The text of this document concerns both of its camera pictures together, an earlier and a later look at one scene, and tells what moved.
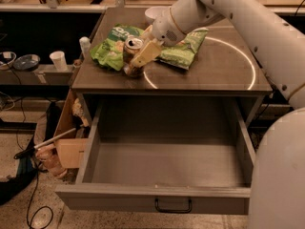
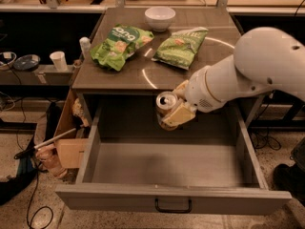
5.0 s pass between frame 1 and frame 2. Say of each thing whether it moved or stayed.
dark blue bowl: stayed
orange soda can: moved
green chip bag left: stayed
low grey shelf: stayed
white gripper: moved
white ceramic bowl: stayed
